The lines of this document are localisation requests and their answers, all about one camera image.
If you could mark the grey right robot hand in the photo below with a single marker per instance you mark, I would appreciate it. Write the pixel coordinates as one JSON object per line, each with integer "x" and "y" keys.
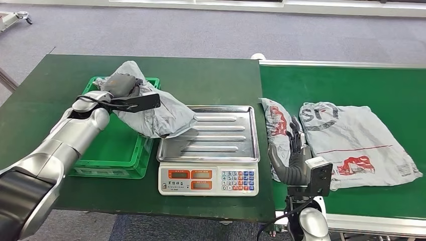
{"x": 299, "y": 159}

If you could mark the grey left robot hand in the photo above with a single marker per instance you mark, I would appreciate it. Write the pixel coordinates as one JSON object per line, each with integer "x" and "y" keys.
{"x": 121, "y": 85}

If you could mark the green conveyor belt machine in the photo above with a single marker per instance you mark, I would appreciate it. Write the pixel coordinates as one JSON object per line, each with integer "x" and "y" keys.
{"x": 366, "y": 86}

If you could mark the small grey red-print courier bag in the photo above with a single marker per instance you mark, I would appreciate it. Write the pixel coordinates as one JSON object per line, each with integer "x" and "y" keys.
{"x": 276, "y": 119}

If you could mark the green plastic crate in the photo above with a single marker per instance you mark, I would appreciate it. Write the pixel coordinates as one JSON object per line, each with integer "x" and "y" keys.
{"x": 113, "y": 149}

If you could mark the steel scale tray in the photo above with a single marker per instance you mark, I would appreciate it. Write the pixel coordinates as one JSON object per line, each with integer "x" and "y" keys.
{"x": 216, "y": 133}

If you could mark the grey metal bar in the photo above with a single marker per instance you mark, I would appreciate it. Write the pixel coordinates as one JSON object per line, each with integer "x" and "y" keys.
{"x": 6, "y": 79}

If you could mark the white wheeled stand base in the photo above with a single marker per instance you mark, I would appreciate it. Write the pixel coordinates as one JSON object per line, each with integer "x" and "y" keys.
{"x": 10, "y": 18}

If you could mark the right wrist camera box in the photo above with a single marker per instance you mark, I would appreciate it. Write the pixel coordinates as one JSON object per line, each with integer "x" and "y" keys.
{"x": 319, "y": 176}

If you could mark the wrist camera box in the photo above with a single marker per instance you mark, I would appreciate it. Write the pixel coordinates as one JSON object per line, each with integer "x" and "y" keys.
{"x": 143, "y": 103}
{"x": 319, "y": 176}

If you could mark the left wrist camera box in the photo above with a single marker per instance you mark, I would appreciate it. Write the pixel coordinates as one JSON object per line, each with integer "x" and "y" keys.
{"x": 143, "y": 103}

